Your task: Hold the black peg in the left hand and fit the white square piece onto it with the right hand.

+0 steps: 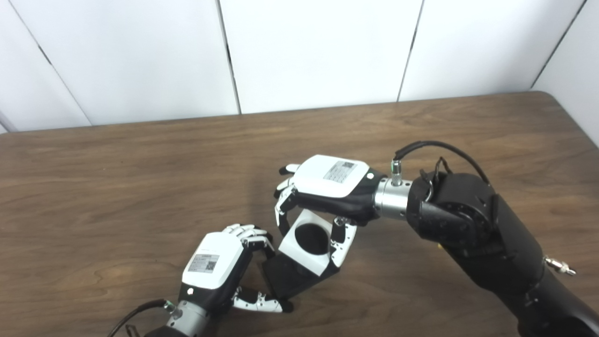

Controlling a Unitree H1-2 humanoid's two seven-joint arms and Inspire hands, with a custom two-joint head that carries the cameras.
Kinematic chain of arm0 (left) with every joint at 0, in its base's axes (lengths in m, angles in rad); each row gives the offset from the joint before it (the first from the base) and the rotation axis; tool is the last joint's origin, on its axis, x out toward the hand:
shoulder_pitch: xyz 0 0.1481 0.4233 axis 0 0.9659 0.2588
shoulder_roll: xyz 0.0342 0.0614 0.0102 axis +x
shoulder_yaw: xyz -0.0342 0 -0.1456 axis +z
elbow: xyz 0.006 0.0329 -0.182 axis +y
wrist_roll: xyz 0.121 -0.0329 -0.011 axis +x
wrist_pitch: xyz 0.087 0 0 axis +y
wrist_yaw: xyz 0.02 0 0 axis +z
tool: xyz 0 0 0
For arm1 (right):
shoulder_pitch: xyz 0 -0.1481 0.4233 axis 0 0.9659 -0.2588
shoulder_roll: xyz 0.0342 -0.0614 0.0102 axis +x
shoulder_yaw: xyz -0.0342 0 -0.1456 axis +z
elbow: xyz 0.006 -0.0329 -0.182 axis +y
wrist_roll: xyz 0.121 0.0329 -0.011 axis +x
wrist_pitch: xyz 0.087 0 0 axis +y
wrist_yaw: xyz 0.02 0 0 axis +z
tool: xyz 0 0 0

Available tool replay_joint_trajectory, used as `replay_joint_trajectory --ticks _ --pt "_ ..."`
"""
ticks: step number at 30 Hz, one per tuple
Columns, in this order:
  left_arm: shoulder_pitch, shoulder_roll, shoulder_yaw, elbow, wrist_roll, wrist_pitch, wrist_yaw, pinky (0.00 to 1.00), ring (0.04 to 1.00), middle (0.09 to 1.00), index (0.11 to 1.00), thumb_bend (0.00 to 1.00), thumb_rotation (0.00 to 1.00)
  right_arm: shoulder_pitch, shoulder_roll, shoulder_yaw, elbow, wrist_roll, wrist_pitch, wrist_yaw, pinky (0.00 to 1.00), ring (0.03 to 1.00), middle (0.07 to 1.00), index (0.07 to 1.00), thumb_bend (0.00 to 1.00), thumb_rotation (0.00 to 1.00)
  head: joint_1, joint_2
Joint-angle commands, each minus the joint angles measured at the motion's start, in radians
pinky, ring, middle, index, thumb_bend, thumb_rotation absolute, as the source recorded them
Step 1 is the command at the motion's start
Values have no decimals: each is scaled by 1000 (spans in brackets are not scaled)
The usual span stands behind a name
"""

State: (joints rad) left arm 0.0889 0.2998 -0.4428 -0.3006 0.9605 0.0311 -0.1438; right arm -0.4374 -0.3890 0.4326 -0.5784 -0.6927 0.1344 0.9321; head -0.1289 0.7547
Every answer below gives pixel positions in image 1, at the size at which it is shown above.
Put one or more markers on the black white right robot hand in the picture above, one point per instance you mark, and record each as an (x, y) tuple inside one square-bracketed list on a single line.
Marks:
[(327, 182)]

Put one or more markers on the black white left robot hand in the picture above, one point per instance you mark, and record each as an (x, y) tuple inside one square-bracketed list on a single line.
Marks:
[(213, 264)]

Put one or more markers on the black peg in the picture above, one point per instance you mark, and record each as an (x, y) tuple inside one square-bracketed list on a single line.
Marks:
[(285, 278)]

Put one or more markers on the white square piece with hole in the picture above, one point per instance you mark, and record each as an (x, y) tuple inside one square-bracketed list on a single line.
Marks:
[(292, 248)]

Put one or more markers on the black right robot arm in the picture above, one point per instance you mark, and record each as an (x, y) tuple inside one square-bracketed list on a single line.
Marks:
[(477, 234)]

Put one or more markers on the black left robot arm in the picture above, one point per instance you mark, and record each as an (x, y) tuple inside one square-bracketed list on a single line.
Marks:
[(189, 320)]

